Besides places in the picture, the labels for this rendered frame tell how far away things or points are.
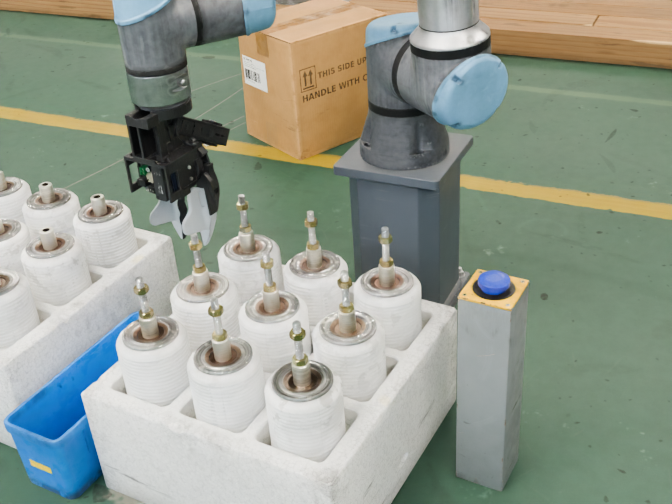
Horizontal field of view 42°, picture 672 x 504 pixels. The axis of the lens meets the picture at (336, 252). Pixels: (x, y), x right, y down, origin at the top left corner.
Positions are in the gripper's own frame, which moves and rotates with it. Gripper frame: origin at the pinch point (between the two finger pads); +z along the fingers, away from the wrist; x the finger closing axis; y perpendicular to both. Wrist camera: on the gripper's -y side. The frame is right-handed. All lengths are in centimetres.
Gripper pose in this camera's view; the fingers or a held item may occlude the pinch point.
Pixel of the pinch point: (196, 230)
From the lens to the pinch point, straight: 123.8
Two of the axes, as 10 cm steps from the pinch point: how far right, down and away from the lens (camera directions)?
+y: -5.3, 4.7, -7.1
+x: 8.5, 2.3, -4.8
